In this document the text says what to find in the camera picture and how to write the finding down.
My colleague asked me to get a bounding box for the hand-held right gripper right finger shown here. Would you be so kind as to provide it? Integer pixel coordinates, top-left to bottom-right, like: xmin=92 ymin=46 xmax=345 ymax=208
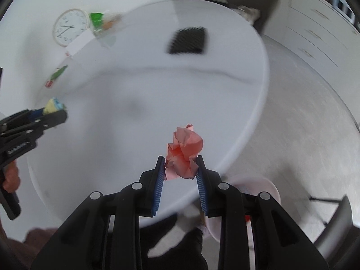
xmin=195 ymin=155 xmax=329 ymax=270

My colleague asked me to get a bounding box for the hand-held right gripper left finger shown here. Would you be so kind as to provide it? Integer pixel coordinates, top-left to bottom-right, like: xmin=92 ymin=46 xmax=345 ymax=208
xmin=30 ymin=155 xmax=166 ymax=270

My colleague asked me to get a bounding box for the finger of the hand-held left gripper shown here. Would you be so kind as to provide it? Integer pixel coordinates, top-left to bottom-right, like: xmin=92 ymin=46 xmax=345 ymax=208
xmin=8 ymin=109 xmax=69 ymax=142
xmin=0 ymin=108 xmax=46 ymax=131

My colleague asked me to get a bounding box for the yellow and blue paper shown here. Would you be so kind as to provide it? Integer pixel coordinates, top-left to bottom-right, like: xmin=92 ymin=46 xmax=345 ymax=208
xmin=42 ymin=97 xmax=67 ymax=116

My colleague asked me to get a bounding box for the pink paper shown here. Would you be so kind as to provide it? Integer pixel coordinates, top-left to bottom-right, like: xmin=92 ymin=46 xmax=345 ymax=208
xmin=164 ymin=123 xmax=203 ymax=181

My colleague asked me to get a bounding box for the white bin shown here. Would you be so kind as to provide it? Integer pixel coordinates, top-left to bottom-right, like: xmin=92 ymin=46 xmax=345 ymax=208
xmin=202 ymin=174 xmax=282 ymax=244

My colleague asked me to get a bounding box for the person's left hand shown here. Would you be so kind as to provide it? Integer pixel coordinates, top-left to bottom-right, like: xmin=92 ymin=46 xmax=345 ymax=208
xmin=2 ymin=160 xmax=21 ymax=194

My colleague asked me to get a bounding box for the black cloth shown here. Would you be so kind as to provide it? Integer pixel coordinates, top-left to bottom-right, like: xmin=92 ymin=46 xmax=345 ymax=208
xmin=140 ymin=213 xmax=209 ymax=270

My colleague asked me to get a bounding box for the white card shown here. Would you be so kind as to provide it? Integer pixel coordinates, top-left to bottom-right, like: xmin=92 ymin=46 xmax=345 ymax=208
xmin=66 ymin=29 xmax=95 ymax=57

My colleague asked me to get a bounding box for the maroon clothing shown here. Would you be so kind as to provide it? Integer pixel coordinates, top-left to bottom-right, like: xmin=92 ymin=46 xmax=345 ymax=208
xmin=22 ymin=227 xmax=60 ymax=250

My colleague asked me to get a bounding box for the orange snack in clear wrapper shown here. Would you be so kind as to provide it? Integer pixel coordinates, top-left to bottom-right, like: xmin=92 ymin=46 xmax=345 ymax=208
xmin=102 ymin=13 xmax=126 ymax=33

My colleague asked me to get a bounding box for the grey chair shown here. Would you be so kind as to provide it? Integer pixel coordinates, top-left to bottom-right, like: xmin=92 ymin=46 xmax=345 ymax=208
xmin=309 ymin=195 xmax=354 ymax=263

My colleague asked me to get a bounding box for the grey cloth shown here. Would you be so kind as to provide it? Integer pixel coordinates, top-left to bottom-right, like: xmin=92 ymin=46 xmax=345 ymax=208
xmin=236 ymin=5 xmax=261 ymax=22

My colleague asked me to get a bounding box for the white drawer cabinet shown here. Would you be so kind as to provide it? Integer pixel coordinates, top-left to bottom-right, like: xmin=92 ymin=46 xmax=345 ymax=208
xmin=285 ymin=0 xmax=360 ymax=68

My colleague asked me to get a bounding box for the white wall clock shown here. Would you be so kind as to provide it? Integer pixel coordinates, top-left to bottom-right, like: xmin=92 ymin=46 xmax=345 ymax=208
xmin=52 ymin=8 xmax=91 ymax=48

